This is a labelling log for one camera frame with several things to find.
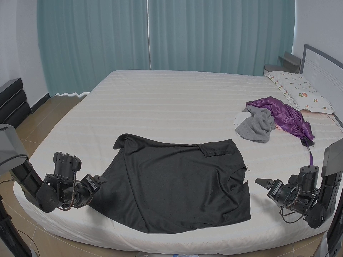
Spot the grey bedside table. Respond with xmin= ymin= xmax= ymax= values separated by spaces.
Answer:
xmin=264 ymin=52 xmax=301 ymax=75

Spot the grey garment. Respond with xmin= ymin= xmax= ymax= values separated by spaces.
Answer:
xmin=235 ymin=108 xmax=276 ymax=143

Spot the black T-shirt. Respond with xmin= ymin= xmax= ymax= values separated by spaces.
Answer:
xmin=88 ymin=133 xmax=252 ymax=234

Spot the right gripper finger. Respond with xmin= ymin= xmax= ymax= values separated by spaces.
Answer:
xmin=255 ymin=178 xmax=274 ymax=190

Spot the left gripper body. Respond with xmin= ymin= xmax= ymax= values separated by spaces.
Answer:
xmin=70 ymin=174 xmax=102 ymax=208

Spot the white garment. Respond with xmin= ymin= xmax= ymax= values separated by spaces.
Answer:
xmin=233 ymin=111 xmax=252 ymax=129

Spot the blue-green curtain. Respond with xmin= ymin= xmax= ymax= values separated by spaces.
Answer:
xmin=38 ymin=0 xmax=152 ymax=96
xmin=147 ymin=0 xmax=294 ymax=77

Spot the black chest of drawers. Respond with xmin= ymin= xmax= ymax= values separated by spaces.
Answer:
xmin=0 ymin=78 xmax=30 ymax=129

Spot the bed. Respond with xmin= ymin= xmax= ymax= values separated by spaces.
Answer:
xmin=13 ymin=44 xmax=343 ymax=254

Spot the white printed pillow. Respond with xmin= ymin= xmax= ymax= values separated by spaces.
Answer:
xmin=264 ymin=71 xmax=335 ymax=114

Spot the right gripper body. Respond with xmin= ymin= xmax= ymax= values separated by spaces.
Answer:
xmin=267 ymin=179 xmax=298 ymax=211

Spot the purple satin garment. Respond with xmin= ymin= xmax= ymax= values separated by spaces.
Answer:
xmin=246 ymin=97 xmax=316 ymax=165

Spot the black cable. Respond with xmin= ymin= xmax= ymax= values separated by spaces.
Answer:
xmin=279 ymin=207 xmax=306 ymax=223
xmin=57 ymin=194 xmax=94 ymax=211

